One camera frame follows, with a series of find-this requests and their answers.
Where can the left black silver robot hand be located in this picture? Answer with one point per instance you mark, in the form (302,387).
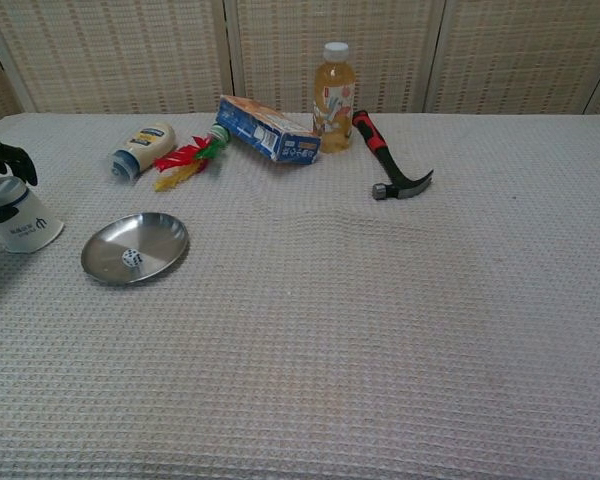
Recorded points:
(22,162)

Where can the white paper cup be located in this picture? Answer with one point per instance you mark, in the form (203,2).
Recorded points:
(27,225)

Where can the small white die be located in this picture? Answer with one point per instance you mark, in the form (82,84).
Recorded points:
(132,257)

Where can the round metal plate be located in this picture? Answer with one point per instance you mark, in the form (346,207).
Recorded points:
(155,240)

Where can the mayonnaise squeeze bottle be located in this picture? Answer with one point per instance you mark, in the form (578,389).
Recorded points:
(147,145)

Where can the woven bamboo folding screen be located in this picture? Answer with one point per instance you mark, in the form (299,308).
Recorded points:
(130,55)

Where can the red yellow green feather shuttlecock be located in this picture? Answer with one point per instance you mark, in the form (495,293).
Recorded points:
(185,160)

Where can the blue orange cracker box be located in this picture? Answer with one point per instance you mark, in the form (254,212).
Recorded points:
(265,130)

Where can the yellow juice bottle white cap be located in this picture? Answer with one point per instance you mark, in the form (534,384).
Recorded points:
(334,105)

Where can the white waffle weave tablecloth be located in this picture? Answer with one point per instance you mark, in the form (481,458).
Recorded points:
(330,325)

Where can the red black claw hammer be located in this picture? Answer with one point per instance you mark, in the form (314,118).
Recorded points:
(397,167)

